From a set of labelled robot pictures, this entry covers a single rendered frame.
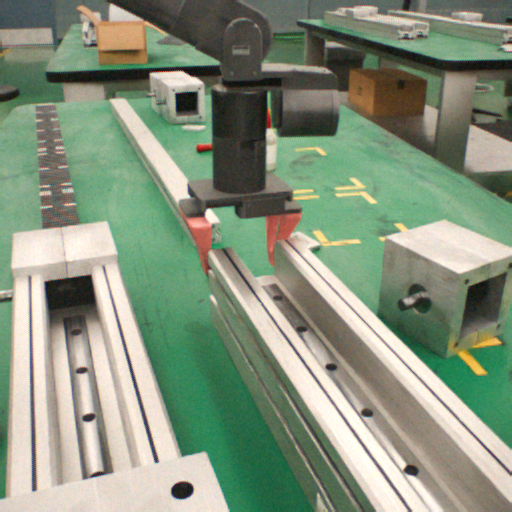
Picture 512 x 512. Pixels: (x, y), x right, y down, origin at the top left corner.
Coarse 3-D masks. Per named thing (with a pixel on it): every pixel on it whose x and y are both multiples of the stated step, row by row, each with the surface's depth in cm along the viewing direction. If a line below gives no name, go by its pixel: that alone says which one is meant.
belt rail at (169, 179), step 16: (112, 112) 161; (128, 112) 149; (128, 128) 134; (144, 128) 133; (144, 144) 121; (160, 144) 121; (144, 160) 117; (160, 160) 111; (160, 176) 102; (176, 176) 102; (176, 192) 95; (176, 208) 92; (192, 240) 84
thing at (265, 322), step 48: (288, 240) 64; (240, 288) 55; (288, 288) 62; (336, 288) 55; (240, 336) 55; (288, 336) 48; (336, 336) 52; (384, 336) 48; (288, 384) 44; (336, 384) 47; (384, 384) 45; (432, 384) 42; (288, 432) 45; (336, 432) 38; (384, 432) 42; (432, 432) 40; (480, 432) 38; (336, 480) 37; (384, 480) 34; (432, 480) 38; (480, 480) 35
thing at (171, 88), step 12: (168, 84) 147; (180, 84) 147; (192, 84) 147; (204, 84) 148; (168, 96) 147; (180, 96) 150; (192, 96) 151; (204, 96) 149; (168, 108) 149; (180, 108) 151; (192, 108) 152; (204, 108) 150; (168, 120) 151; (180, 120) 150; (192, 120) 151; (204, 120) 152
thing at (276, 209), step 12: (252, 204) 63; (264, 204) 63; (276, 204) 64; (288, 204) 66; (240, 216) 63; (252, 216) 64; (276, 216) 68; (288, 216) 65; (300, 216) 66; (276, 228) 70; (288, 228) 66
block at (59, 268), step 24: (24, 240) 62; (48, 240) 62; (72, 240) 62; (96, 240) 62; (24, 264) 57; (48, 264) 57; (72, 264) 58; (96, 264) 59; (48, 288) 60; (72, 288) 61
